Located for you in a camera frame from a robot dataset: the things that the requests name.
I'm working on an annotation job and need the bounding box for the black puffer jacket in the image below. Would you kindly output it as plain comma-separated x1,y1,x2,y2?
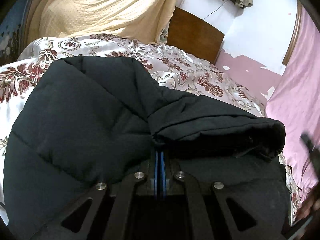
1,56,289,239

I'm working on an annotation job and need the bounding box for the person's right hand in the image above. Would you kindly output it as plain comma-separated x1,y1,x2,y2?
297,184,319,220

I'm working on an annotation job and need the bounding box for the pink curtain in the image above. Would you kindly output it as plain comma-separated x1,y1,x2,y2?
266,9,319,200

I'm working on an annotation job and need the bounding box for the floral satin bedspread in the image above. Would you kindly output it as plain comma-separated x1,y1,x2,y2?
1,34,298,238

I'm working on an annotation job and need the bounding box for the brown wooden headboard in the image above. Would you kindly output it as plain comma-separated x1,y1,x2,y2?
167,7,225,63

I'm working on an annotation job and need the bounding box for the beige draped cloth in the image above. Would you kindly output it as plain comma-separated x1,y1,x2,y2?
27,0,177,44

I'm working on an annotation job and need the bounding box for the blue floral wardrobe cover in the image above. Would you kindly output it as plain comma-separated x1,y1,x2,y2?
1,0,31,66

